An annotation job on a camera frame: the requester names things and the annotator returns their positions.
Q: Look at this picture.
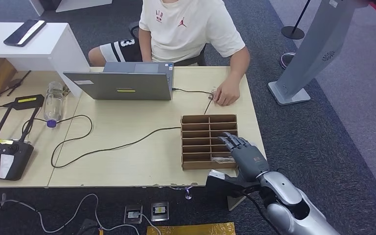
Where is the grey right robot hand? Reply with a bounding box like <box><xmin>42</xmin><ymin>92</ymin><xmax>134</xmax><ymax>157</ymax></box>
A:
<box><xmin>218</xmin><ymin>131</ymin><xmax>270</xmax><ymax>182</ymax></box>

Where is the person's left hand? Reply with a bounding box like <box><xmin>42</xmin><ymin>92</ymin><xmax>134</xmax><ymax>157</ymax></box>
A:
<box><xmin>212</xmin><ymin>78</ymin><xmax>241</xmax><ymax>107</ymax></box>

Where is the brown slotted card organizer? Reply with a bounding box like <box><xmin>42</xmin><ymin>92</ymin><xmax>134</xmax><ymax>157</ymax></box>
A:
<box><xmin>180</xmin><ymin>114</ymin><xmax>239</xmax><ymax>170</ymax></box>

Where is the person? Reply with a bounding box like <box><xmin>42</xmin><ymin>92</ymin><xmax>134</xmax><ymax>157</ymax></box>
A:
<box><xmin>88</xmin><ymin>0</ymin><xmax>251</xmax><ymax>107</ymax></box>

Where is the white desk leg panel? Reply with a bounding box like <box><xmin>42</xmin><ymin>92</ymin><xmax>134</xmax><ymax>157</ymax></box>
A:
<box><xmin>227</xmin><ymin>194</ymin><xmax>248</xmax><ymax>212</ymax></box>

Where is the metal knob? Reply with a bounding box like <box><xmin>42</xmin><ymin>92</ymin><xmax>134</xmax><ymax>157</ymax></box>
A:
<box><xmin>168</xmin><ymin>185</ymin><xmax>195</xmax><ymax>201</ymax></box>

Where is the yellow floor sheet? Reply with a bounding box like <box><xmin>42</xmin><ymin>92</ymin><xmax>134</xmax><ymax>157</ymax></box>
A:
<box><xmin>146</xmin><ymin>222</ymin><xmax>236</xmax><ymax>235</ymax></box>

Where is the grey kiosk stand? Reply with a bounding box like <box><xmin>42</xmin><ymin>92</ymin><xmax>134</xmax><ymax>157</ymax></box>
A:
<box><xmin>267</xmin><ymin>0</ymin><xmax>369</xmax><ymax>106</ymax></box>

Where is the floor socket with yellow label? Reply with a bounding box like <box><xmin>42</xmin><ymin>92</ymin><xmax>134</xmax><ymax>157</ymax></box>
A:
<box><xmin>150</xmin><ymin>201</ymin><xmax>170</xmax><ymax>222</ymax></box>

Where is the grey laptop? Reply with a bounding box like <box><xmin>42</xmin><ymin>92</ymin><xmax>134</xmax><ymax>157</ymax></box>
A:
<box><xmin>63</xmin><ymin>61</ymin><xmax>175</xmax><ymax>101</ymax></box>

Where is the floor socket with white plug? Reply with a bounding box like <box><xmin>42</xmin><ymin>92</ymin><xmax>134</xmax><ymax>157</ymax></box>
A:
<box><xmin>123</xmin><ymin>204</ymin><xmax>143</xmax><ymax>225</ymax></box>

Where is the white cabinet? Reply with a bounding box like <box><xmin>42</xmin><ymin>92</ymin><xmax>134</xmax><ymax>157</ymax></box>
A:
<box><xmin>29</xmin><ymin>0</ymin><xmax>114</xmax><ymax>17</ymax></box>

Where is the clear plastic water bottle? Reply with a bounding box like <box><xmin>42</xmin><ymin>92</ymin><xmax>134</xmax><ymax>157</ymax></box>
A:
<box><xmin>44</xmin><ymin>81</ymin><xmax>65</xmax><ymax>128</ymax></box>

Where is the white side table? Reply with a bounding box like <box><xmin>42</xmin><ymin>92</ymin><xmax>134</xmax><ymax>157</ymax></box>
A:
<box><xmin>0</xmin><ymin>22</ymin><xmax>91</xmax><ymax>98</ymax></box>

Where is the small black tripod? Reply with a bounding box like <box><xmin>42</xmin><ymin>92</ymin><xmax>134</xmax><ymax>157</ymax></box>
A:
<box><xmin>0</xmin><ymin>70</ymin><xmax>32</xmax><ymax>99</ymax></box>

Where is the black phone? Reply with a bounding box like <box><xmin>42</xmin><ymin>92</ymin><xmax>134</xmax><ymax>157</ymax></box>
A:
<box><xmin>3</xmin><ymin>19</ymin><xmax>47</xmax><ymax>47</ymax></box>

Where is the black remote controller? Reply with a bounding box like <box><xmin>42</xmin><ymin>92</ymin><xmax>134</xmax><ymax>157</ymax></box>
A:
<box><xmin>0</xmin><ymin>94</ymin><xmax>45</xmax><ymax>181</ymax></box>

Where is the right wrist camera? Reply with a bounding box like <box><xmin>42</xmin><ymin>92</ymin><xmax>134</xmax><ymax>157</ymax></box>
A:
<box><xmin>205</xmin><ymin>169</ymin><xmax>261</xmax><ymax>197</ymax></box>

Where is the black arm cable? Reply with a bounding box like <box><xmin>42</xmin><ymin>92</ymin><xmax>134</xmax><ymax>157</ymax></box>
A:
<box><xmin>239</xmin><ymin>189</ymin><xmax>281</xmax><ymax>235</ymax></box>

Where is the grey floor ring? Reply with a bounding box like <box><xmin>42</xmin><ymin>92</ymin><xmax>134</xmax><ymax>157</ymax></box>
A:
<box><xmin>280</xmin><ymin>51</ymin><xmax>296</xmax><ymax>70</ymax></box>

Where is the long black cable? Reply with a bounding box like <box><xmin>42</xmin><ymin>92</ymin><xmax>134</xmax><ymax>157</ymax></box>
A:
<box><xmin>23</xmin><ymin>87</ymin><xmax>214</xmax><ymax>168</ymax></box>

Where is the black stanchion post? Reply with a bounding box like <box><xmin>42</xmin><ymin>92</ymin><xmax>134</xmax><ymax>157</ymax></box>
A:
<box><xmin>281</xmin><ymin>0</ymin><xmax>312</xmax><ymax>41</ymax></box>

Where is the short white floor cable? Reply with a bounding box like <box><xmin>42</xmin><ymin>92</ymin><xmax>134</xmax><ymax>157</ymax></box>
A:
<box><xmin>139</xmin><ymin>213</ymin><xmax>162</xmax><ymax>235</ymax></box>

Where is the long white floor cable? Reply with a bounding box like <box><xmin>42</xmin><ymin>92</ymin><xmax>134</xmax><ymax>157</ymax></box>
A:
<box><xmin>0</xmin><ymin>193</ymin><xmax>141</xmax><ymax>235</ymax></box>

